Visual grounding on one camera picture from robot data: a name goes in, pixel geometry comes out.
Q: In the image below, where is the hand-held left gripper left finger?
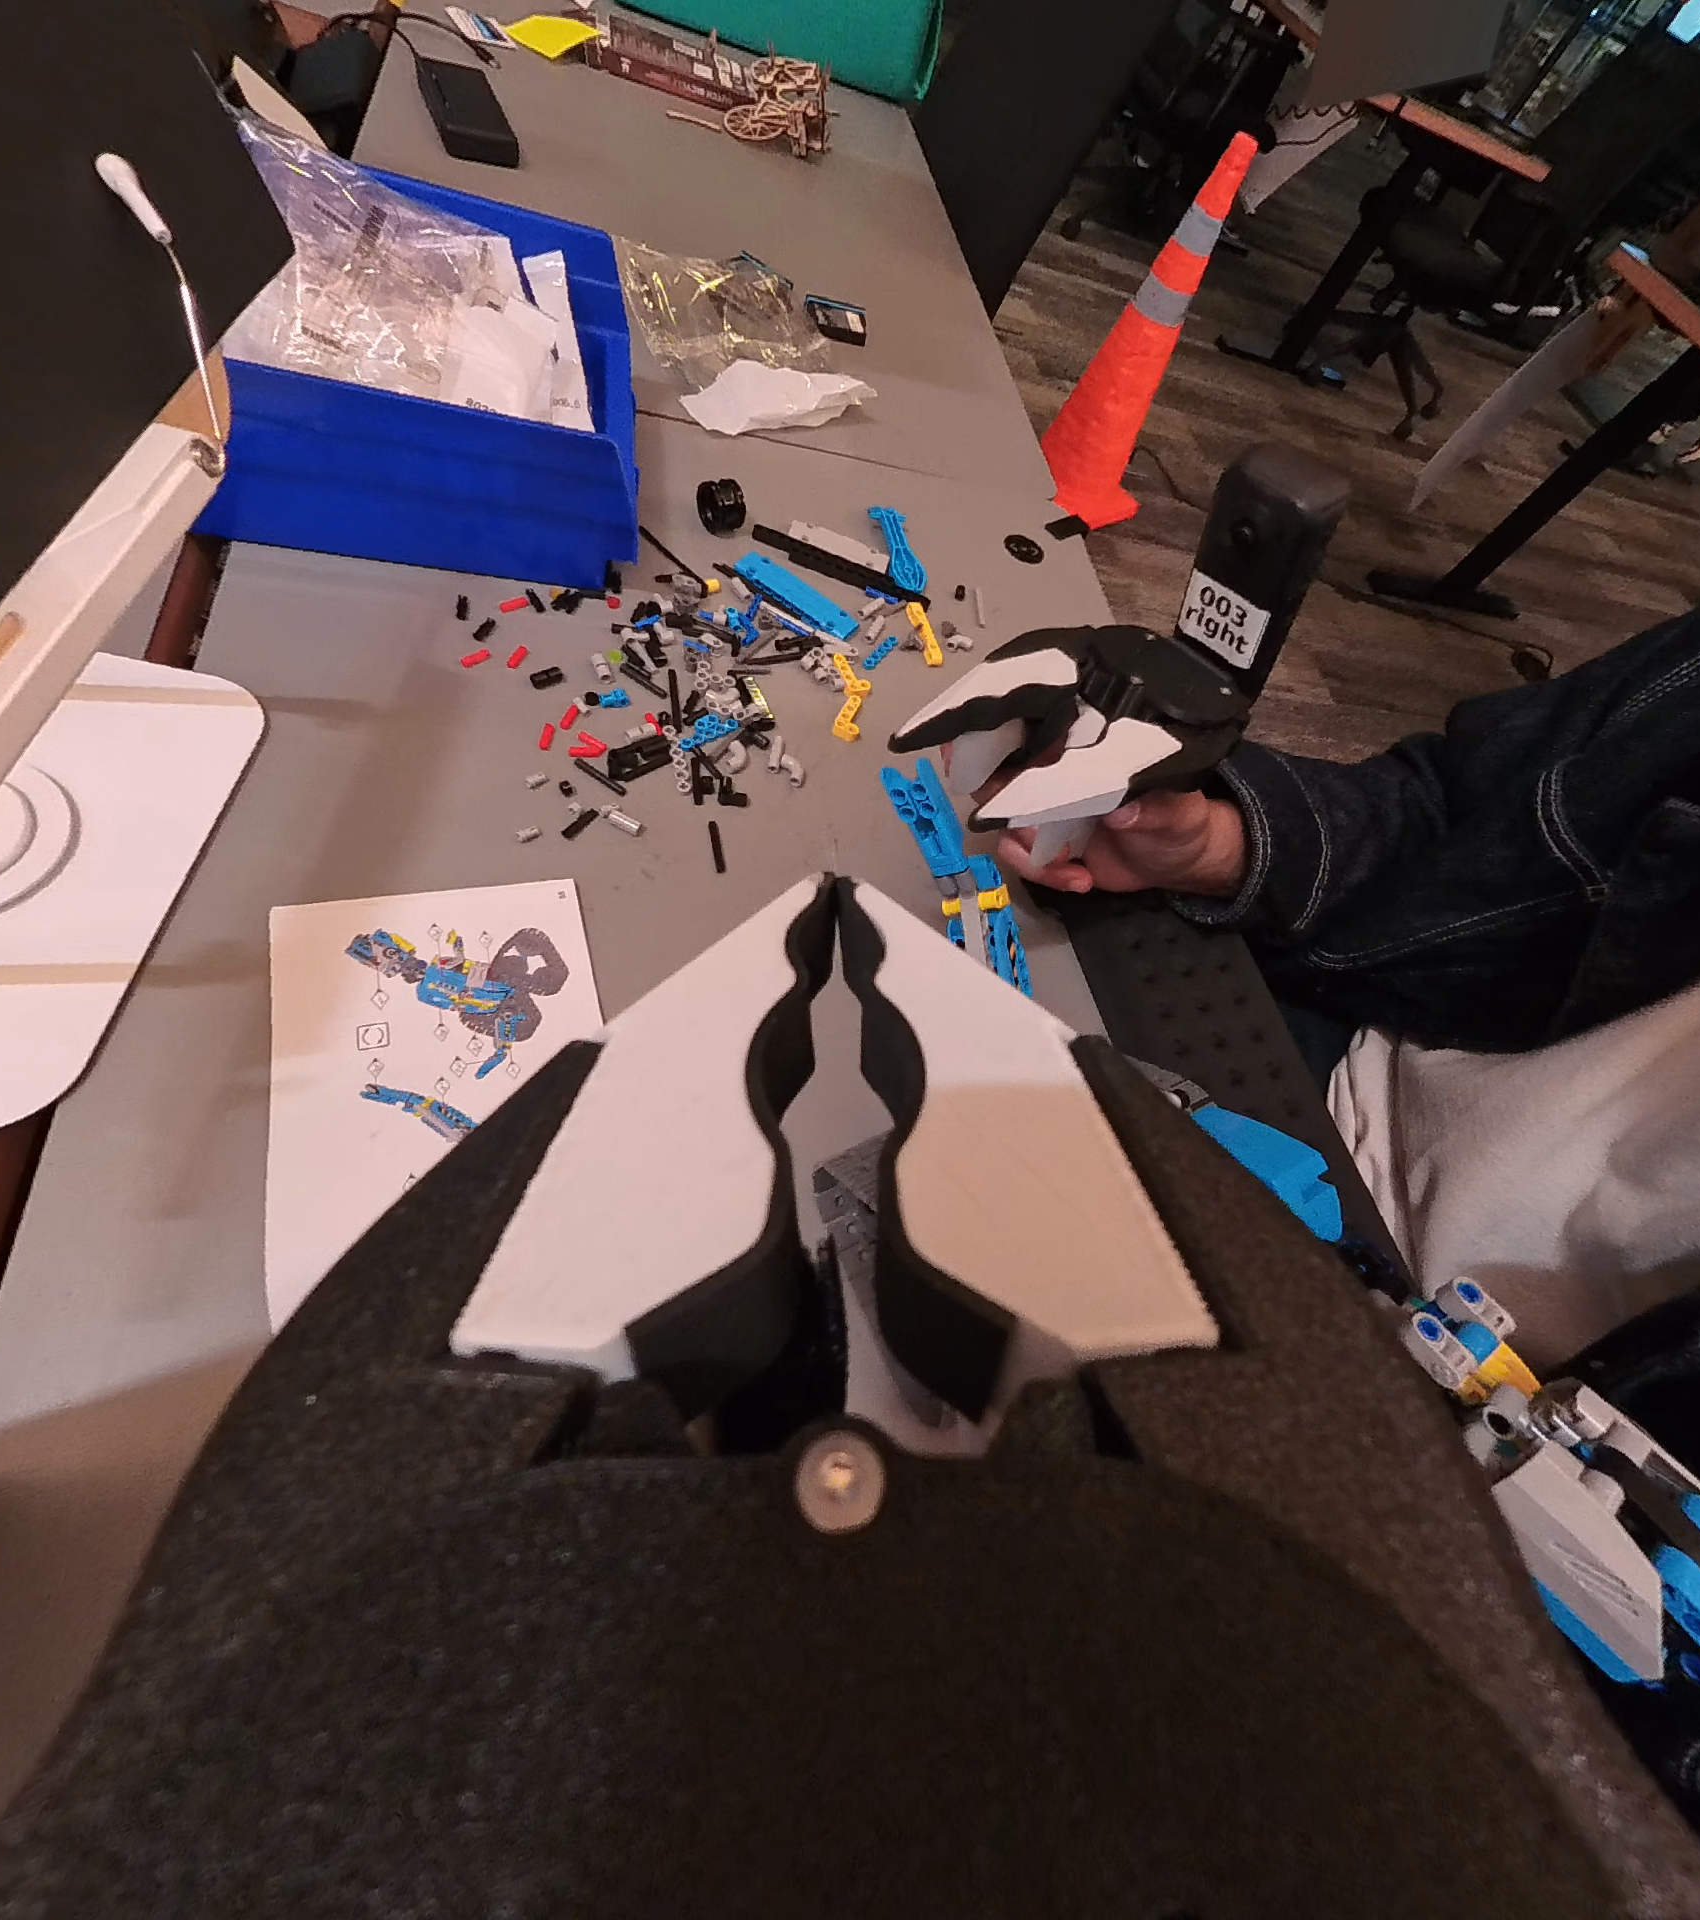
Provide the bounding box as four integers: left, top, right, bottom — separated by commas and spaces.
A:
447, 874, 841, 1422

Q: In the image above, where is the open instruction booklet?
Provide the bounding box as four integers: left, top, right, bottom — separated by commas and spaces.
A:
264, 875, 608, 1329

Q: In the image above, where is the blue plastic bin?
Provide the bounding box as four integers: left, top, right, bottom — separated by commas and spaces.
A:
189, 162, 642, 589

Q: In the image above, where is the grey desk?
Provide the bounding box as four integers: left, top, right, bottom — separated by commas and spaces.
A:
0, 30, 1331, 1517

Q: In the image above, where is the crumpled white paper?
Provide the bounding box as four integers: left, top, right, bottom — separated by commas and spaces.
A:
676, 359, 878, 438

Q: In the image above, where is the teal green box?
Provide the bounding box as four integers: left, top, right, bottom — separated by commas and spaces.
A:
657, 0, 945, 102

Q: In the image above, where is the brown cardboard box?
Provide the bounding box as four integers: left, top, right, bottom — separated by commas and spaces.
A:
583, 12, 779, 84

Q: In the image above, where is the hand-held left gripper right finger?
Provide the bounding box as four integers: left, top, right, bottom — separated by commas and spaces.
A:
840, 878, 1223, 1426

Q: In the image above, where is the black flat box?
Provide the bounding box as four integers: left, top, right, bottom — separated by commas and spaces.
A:
413, 55, 521, 169

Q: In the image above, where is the person's right hand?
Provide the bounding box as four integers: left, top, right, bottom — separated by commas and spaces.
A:
1031, 792, 1252, 900

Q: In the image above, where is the orange traffic cone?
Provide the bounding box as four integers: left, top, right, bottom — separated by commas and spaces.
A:
1036, 129, 1260, 529

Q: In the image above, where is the white desk lamp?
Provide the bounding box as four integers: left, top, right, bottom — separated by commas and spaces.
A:
0, 149, 267, 1137

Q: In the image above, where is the pile of small brick parts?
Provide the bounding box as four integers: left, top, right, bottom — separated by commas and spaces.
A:
451, 502, 988, 841

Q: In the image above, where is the black partition panel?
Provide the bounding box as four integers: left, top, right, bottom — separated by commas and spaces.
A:
0, 0, 303, 713

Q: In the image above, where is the blue toy brick robot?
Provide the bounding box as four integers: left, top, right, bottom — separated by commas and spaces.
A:
812, 1049, 1700, 1739

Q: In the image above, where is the blue brick robot arm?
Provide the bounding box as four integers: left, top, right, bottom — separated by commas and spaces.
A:
876, 756, 1036, 995

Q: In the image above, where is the crumpled clear plastic bag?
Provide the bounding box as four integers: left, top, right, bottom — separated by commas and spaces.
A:
616, 232, 830, 377

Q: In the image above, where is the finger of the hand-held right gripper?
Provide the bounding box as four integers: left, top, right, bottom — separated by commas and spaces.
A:
965, 716, 1191, 834
886, 643, 1095, 756

